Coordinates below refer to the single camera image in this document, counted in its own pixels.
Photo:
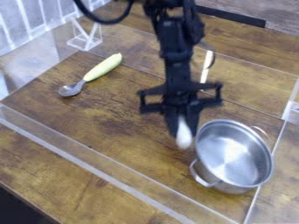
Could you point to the silver metal pot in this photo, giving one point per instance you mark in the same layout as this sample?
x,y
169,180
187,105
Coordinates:
x,y
234,160

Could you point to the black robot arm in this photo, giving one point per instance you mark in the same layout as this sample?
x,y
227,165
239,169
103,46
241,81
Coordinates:
x,y
179,30

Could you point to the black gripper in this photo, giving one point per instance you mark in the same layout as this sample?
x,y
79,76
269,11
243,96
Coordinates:
x,y
178,93

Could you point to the spoon with yellow-green handle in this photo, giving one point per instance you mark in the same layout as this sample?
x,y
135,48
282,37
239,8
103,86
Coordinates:
x,y
106,66

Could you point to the clear acrylic triangular bracket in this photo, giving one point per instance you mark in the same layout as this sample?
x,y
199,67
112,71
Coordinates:
x,y
84,40

